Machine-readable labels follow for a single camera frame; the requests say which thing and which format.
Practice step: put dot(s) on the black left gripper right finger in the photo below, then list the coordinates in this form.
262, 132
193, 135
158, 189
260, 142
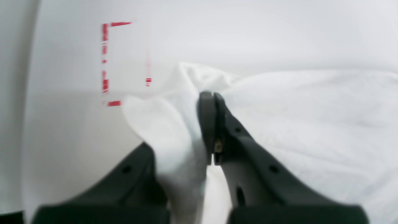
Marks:
262, 189

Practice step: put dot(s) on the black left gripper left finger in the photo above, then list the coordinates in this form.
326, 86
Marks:
124, 193

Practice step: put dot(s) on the white graphic T-shirt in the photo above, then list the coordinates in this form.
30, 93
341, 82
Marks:
336, 130

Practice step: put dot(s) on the red tape rectangle marking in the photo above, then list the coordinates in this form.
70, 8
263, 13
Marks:
125, 61

